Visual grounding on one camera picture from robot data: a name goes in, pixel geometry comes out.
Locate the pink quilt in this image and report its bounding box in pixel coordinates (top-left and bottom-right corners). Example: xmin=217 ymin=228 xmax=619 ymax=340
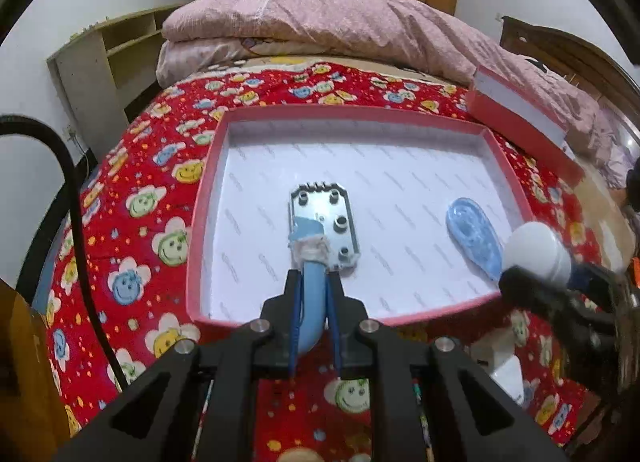
xmin=156 ymin=0 xmax=640 ymax=183

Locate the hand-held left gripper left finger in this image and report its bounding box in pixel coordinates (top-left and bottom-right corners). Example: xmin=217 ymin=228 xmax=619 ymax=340
xmin=50 ymin=269 xmax=306 ymax=462

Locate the red box lid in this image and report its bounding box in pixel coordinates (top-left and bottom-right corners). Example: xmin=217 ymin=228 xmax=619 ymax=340
xmin=465 ymin=64 xmax=586 ymax=188

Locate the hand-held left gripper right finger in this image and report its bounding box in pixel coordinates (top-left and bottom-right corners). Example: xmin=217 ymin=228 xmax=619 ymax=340
xmin=325 ymin=272 xmax=571 ymax=462

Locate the wooden bedside cabinet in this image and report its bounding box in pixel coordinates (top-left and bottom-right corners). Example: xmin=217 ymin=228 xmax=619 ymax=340
xmin=0 ymin=277 xmax=71 ymax=462

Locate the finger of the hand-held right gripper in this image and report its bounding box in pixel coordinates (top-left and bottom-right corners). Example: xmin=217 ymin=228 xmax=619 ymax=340
xmin=567 ymin=262 xmax=631 ymax=303
xmin=498 ymin=266 xmax=601 ymax=328

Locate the white charger plug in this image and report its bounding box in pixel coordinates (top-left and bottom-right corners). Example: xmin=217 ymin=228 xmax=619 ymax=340
xmin=472 ymin=334 xmax=526 ymax=408

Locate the dark wooden headboard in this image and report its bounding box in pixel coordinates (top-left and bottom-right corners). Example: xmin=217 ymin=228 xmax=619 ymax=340
xmin=500 ymin=16 xmax=640 ymax=153

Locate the red smiley flower blanket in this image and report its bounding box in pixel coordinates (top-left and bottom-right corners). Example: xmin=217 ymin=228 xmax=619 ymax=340
xmin=45 ymin=57 xmax=631 ymax=462

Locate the blue plastic spoon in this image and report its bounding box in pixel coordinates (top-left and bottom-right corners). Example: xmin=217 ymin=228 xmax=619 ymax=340
xmin=446 ymin=197 xmax=503 ymax=282

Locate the round wooden disc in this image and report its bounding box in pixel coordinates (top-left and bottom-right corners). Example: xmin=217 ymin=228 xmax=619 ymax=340
xmin=277 ymin=447 xmax=326 ymax=462

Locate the red cardboard box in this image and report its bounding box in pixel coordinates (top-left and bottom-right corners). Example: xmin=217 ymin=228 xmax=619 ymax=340
xmin=186 ymin=103 xmax=536 ymax=330

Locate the white light bulb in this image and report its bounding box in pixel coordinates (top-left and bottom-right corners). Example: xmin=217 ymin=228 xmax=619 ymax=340
xmin=502 ymin=222 xmax=573 ymax=288

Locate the pale wooden shelf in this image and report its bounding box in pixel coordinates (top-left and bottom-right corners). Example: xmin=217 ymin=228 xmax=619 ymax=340
xmin=46 ymin=4 xmax=186 ymax=153

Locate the metal plate with blue handle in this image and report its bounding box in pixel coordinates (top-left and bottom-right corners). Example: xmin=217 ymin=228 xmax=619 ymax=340
xmin=286 ymin=181 xmax=362 ymax=355

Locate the black cable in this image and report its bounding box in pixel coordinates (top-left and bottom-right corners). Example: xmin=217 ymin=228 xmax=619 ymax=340
xmin=0 ymin=114 xmax=128 ymax=390

